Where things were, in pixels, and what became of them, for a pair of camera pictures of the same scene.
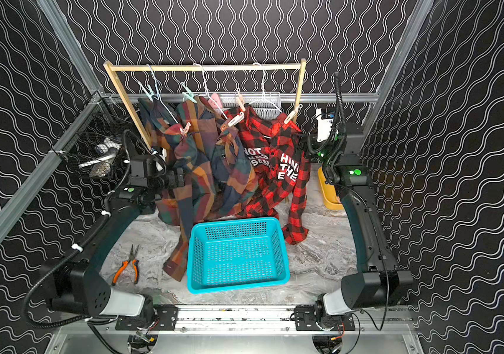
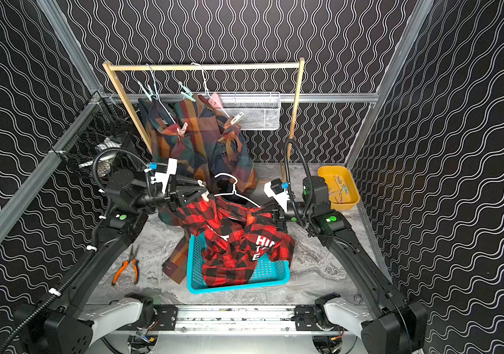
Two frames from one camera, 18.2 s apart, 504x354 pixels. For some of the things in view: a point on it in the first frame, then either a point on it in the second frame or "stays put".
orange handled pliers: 135,265 stays put
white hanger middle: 206,90 stays put
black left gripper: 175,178 to 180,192
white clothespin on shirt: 236,119 stays put
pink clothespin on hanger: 215,101 stays put
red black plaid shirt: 282,169 to 234,235
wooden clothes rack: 205,64 stays put
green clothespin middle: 188,94 stays put
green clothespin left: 148,91 stays put
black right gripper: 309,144 to 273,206
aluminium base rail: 239,319 stays put
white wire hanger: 263,89 to 234,192
